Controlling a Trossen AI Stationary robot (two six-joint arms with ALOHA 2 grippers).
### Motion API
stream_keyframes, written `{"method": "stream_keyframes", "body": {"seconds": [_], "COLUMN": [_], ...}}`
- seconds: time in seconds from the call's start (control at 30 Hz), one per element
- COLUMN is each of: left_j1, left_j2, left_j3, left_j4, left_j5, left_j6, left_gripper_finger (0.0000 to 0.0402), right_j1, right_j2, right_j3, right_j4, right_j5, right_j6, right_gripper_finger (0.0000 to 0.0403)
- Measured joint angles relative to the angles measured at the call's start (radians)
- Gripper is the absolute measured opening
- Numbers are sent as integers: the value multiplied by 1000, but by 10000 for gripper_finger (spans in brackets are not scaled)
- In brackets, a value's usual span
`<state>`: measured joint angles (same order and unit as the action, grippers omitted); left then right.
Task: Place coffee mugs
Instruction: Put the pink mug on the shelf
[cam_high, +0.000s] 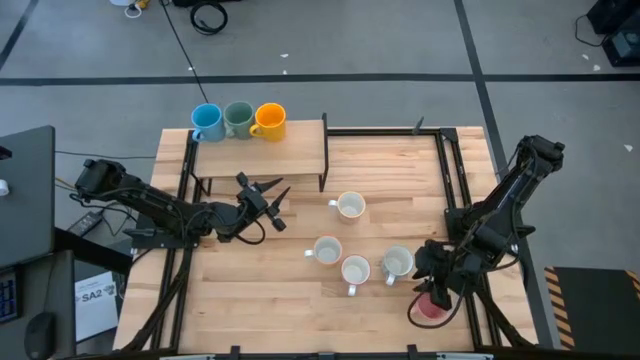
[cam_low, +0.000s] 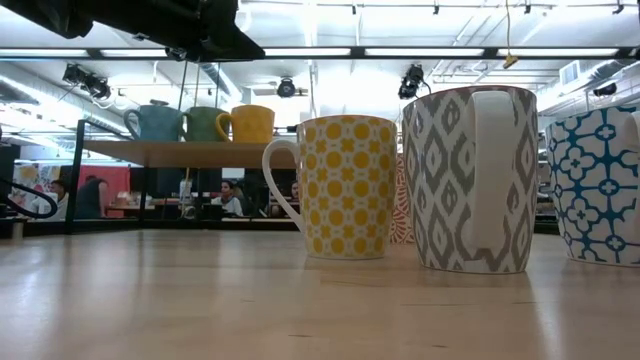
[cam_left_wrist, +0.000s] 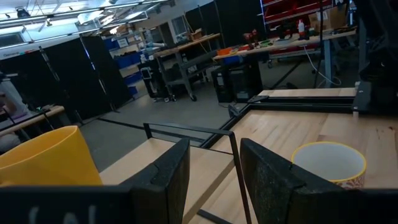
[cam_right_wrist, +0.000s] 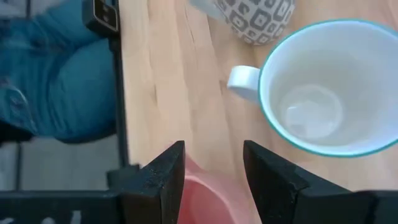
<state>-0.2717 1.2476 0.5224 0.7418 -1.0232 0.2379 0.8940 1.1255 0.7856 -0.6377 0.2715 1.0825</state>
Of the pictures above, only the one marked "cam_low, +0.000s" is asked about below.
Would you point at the plain sage green mug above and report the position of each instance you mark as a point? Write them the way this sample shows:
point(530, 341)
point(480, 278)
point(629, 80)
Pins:
point(205, 125)

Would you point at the plain light blue mug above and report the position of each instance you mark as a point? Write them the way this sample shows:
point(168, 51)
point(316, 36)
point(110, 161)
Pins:
point(160, 122)

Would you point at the plain yellow mug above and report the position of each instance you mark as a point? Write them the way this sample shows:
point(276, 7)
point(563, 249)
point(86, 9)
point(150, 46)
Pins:
point(250, 125)

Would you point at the white yellow-dotted mug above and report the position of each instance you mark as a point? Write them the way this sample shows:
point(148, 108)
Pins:
point(345, 190)

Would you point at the grey diamond pattern mug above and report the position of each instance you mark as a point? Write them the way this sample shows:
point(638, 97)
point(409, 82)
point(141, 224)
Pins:
point(435, 165)

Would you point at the orange floral pattern mug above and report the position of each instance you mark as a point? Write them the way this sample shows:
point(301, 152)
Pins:
point(400, 220)

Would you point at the blue floral pattern mug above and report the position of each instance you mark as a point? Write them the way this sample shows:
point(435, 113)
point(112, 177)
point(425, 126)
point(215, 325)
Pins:
point(595, 185)

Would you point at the black ceiling spotlight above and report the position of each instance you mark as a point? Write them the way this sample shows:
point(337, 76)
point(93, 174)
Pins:
point(411, 81)
point(85, 82)
point(605, 90)
point(286, 87)

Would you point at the wooden black-framed shelf riser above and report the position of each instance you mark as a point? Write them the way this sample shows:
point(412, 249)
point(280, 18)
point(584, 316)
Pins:
point(200, 154)

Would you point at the red partition panel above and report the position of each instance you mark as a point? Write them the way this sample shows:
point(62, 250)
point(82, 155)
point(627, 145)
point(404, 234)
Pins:
point(117, 185)

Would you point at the person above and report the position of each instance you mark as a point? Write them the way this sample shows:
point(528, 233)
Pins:
point(55, 197)
point(295, 192)
point(92, 197)
point(227, 197)

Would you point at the white ceiling air vent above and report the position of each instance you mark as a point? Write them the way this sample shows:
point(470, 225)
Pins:
point(570, 73)

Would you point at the black aluminium rig frame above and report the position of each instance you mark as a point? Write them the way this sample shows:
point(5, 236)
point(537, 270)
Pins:
point(357, 52)

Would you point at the colourful wall poster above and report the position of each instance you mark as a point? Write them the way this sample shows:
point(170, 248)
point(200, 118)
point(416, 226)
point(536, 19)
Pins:
point(27, 175)

